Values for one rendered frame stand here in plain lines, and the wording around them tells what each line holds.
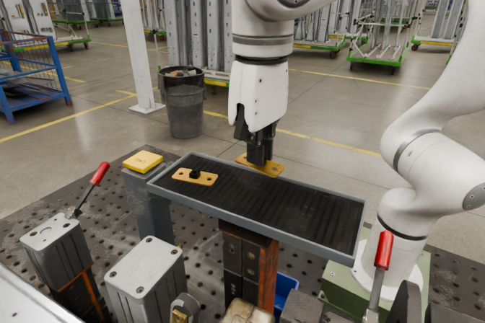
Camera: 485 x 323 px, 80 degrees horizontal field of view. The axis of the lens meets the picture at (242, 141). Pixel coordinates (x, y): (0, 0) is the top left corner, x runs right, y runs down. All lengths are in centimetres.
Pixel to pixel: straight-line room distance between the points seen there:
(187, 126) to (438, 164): 280
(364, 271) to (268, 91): 63
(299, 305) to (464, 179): 36
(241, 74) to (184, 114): 277
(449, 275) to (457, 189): 57
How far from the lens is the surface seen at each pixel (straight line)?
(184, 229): 113
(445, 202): 65
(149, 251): 52
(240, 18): 39
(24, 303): 69
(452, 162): 65
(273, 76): 42
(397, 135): 71
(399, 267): 86
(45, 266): 71
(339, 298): 92
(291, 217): 48
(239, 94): 41
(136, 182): 65
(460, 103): 66
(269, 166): 49
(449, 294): 112
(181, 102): 310
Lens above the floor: 148
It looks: 28 degrees down
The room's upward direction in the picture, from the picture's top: straight up
